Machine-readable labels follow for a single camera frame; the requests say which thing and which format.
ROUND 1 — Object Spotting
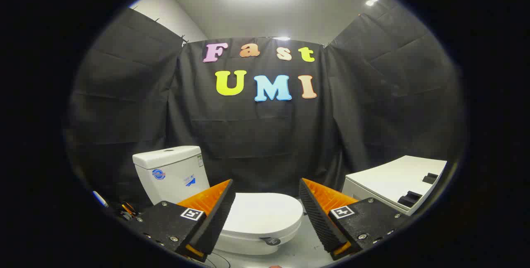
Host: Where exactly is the thin black floor cable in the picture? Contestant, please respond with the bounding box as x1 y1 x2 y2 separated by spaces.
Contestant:
205 255 231 268

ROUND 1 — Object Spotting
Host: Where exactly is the white toilet lid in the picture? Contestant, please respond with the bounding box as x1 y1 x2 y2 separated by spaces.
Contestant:
222 193 304 240

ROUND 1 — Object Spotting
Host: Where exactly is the white toilet tank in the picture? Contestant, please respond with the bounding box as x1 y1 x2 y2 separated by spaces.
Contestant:
132 146 210 205

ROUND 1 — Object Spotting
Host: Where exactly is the orange black wire bundle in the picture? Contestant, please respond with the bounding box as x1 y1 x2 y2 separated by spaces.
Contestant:
119 203 140 220

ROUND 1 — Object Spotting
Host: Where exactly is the small white device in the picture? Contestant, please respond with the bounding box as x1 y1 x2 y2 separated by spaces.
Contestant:
92 191 109 208

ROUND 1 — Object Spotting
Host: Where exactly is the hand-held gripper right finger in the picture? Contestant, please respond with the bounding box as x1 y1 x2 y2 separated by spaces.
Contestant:
299 178 410 261

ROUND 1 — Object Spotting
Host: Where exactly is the black backdrop cloth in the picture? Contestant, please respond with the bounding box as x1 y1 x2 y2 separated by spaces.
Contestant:
66 7 466 215

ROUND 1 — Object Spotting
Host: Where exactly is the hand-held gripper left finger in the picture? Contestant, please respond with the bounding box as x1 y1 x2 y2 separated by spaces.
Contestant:
122 179 236 263

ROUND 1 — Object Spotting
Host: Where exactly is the white cabinet with recessed handles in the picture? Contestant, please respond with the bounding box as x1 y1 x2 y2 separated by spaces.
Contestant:
342 155 448 216

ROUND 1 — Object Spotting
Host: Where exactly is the white toilet bowl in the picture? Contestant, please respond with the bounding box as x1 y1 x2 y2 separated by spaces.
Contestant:
213 225 299 256

